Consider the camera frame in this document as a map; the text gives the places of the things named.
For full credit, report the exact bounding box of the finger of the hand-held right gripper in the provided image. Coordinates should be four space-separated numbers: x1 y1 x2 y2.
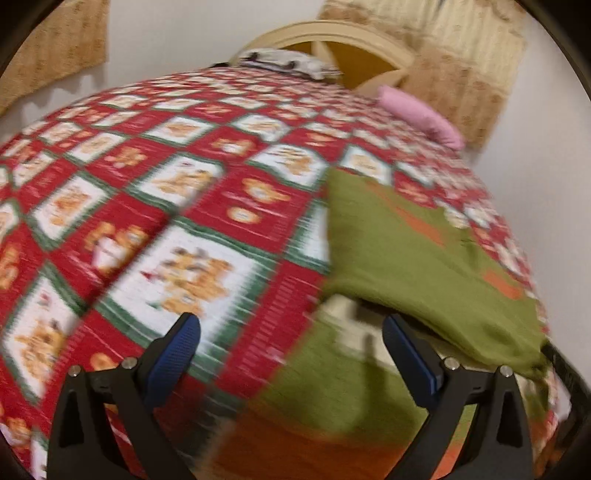
541 342 581 418

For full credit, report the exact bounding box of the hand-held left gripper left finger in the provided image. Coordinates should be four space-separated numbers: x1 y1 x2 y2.
46 313 201 480

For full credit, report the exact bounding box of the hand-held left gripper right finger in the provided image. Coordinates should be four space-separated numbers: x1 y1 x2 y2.
382 314 535 480

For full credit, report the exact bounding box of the green orange knit garment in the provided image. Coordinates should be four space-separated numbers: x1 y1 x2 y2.
198 166 570 480

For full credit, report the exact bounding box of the red printed patchwork blanket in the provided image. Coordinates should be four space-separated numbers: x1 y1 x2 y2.
0 62 573 480

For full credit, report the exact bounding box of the pink pillow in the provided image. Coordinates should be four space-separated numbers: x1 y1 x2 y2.
376 84 466 151

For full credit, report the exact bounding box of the black white patterned pillow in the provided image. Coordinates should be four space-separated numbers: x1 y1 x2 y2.
238 47 343 82

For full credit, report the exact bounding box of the beige patterned curtain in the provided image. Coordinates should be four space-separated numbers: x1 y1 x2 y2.
0 0 110 114
318 0 528 151

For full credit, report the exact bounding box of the cream arched headboard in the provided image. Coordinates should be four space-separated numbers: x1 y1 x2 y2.
229 21 416 97

